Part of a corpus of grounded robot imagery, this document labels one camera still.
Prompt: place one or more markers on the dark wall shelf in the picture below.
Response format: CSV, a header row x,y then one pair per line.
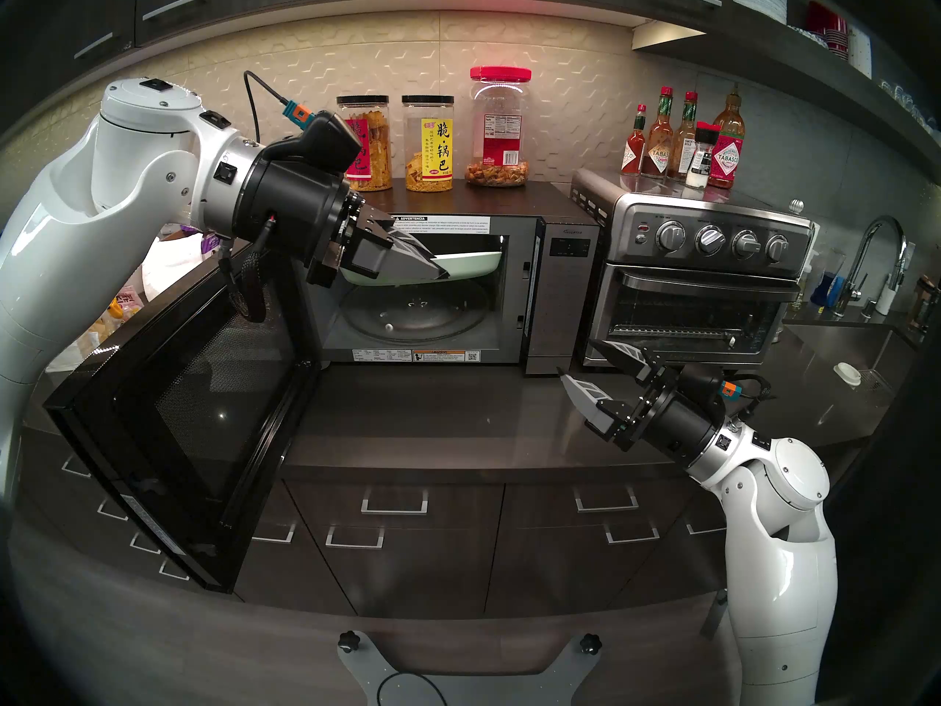
x,y
786,63

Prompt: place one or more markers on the chrome kitchen faucet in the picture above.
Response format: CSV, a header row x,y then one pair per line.
x,y
884,220

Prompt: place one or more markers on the brown snack packet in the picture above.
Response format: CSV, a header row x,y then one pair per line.
x,y
99,326

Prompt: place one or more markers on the brown sauce bottle Tabasco label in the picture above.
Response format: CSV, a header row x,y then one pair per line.
x,y
658,157

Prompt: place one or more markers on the large orange Tabasco bottle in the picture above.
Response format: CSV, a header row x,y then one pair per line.
x,y
728,160

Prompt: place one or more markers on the pink snack packet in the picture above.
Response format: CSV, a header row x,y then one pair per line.
x,y
126,304

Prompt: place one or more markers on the white paper bag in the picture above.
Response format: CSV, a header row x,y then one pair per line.
x,y
169,263

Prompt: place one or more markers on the stainless steel toaster oven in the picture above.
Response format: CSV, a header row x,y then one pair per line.
x,y
691,322

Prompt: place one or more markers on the clear jar red lid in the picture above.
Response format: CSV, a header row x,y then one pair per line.
x,y
500,138

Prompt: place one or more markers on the small red hot sauce bottle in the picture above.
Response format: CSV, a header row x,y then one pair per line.
x,y
634,157

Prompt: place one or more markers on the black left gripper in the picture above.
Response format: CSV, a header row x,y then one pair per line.
x,y
294,212

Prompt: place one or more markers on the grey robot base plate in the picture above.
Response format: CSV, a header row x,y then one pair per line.
x,y
544,682

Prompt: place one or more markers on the brown bottle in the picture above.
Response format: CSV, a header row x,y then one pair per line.
x,y
924,304

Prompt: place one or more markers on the snack jar pink label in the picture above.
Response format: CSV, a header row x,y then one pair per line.
x,y
378,160

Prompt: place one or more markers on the glass microwave turntable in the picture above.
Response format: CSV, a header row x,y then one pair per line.
x,y
419,318

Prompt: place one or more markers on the snack jar yellow label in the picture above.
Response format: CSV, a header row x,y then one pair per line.
x,y
428,153

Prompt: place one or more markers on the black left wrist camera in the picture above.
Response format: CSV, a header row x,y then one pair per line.
x,y
316,145

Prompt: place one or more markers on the white wall outlet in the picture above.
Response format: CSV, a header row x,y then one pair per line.
x,y
909,256

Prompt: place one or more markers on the small white sink cup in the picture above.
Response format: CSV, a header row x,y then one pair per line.
x,y
847,374

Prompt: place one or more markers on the stainless steel sink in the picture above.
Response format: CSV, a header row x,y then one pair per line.
x,y
845,344

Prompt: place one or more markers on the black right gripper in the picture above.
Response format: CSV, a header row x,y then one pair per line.
x,y
676,421

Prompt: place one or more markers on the red cup stack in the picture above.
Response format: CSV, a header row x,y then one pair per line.
x,y
831,29

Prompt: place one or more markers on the dark lower drawer cabinet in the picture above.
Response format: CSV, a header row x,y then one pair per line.
x,y
441,572

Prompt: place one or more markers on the black microwave oven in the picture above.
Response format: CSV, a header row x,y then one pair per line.
x,y
559,307

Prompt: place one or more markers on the white cup stack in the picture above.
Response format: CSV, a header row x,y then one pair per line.
x,y
860,52

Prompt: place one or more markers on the black base knob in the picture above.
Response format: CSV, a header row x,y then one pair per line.
x,y
349,641
589,643

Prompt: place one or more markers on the purple snack bag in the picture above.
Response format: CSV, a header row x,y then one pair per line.
x,y
209,245

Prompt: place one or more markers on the white soap dispenser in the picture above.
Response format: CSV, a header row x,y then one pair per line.
x,y
886,301

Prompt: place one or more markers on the light green plate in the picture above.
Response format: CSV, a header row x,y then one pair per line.
x,y
470,265

